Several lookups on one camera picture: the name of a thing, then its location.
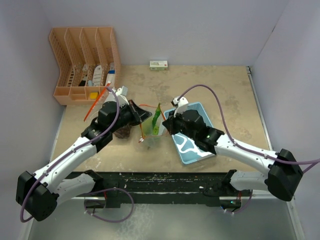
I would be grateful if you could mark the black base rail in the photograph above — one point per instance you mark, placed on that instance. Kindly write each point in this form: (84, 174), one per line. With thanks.
(112, 189)

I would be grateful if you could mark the yellow block in organizer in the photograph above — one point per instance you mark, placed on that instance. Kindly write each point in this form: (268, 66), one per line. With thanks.
(93, 95)

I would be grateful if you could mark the clear orange-zip bag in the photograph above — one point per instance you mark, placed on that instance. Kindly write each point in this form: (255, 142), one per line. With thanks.
(96, 130)

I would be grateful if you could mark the white tube in organizer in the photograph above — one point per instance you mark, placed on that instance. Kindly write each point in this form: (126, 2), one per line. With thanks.
(97, 76)

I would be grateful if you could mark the orange desk file organizer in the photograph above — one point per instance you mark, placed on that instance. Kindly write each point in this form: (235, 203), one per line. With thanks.
(78, 50)

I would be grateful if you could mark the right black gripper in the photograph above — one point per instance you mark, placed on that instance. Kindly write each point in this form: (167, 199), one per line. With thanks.
(170, 124)

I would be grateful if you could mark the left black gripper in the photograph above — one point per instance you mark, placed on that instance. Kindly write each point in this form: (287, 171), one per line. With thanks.
(139, 115)

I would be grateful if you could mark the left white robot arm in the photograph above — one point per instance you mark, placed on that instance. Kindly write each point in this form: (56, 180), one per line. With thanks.
(39, 193)

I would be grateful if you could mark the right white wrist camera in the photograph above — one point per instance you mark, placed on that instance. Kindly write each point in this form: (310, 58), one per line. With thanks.
(180, 104)

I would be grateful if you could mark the green chili pepper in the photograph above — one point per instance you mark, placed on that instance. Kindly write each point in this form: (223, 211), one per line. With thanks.
(155, 120)

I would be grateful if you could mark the light blue plastic basket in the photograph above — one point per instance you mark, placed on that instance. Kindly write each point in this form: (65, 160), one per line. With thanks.
(186, 148)

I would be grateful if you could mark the blue white box in organizer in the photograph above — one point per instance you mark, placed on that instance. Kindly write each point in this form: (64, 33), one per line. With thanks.
(111, 75)

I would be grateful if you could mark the red grape bunch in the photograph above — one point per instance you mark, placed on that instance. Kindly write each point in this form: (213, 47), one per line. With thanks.
(123, 132)

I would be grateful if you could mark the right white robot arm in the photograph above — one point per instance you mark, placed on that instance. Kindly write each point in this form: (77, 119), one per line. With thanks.
(276, 172)

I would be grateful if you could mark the small white green box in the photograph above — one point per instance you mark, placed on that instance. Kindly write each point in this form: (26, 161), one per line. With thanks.
(158, 65)

